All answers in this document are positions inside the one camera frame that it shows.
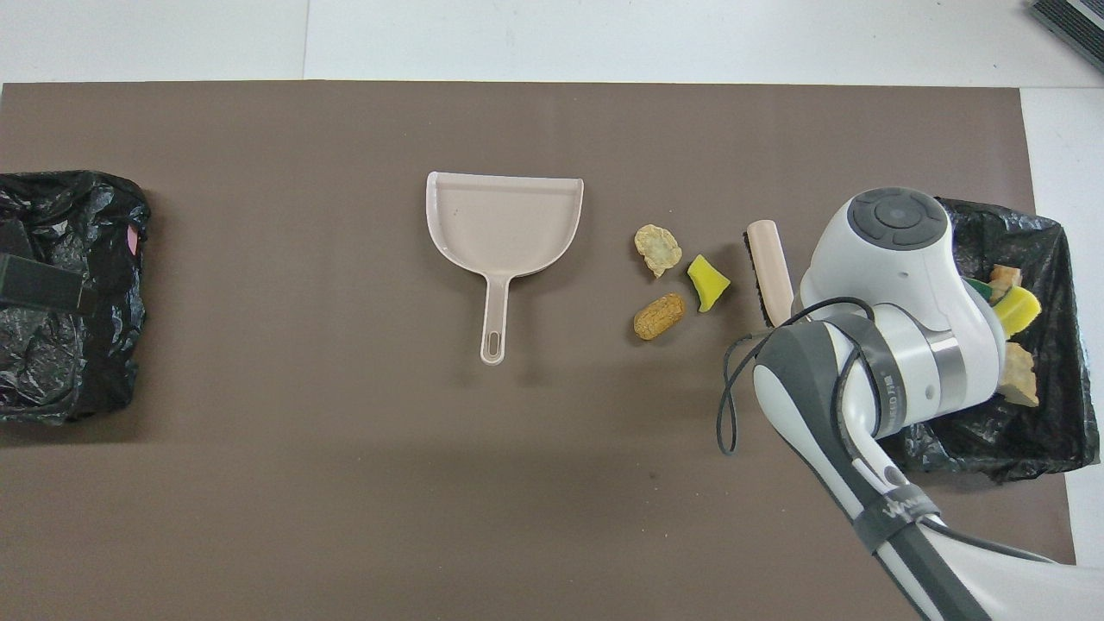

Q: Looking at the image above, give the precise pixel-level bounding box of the brown bread roll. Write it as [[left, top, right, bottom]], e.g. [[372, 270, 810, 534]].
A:
[[632, 293, 688, 342]]

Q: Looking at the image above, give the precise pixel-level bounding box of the open black bag-lined bin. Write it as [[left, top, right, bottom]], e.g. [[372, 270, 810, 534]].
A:
[[897, 197, 1101, 484]]

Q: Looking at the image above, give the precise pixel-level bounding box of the right black trash bag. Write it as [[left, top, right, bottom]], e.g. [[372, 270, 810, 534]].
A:
[[0, 170, 152, 425]]

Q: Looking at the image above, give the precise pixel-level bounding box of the pale torn bread piece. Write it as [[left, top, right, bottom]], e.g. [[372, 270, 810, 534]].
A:
[[999, 342, 1041, 408], [634, 224, 682, 279]]

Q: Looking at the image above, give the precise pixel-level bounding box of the small yellow sponge piece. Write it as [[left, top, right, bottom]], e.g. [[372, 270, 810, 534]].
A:
[[687, 254, 732, 313]]

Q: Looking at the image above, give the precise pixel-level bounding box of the large yellow sponge piece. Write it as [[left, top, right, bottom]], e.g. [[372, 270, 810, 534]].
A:
[[992, 285, 1043, 339]]

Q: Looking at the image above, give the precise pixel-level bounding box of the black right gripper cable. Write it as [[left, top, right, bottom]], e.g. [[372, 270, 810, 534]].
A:
[[717, 296, 1057, 566]]

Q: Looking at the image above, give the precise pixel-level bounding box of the beige plastic dustpan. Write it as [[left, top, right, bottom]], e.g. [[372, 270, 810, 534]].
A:
[[425, 171, 585, 367]]

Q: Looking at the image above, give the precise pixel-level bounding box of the grey ribbed panel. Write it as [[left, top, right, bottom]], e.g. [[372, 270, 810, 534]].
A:
[[1026, 0, 1104, 74]]

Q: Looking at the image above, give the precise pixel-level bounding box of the beige hand brush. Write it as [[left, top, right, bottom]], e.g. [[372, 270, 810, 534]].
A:
[[743, 221, 796, 329]]

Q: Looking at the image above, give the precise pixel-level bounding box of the brown table mat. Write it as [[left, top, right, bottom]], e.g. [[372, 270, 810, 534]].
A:
[[0, 80, 1083, 621]]

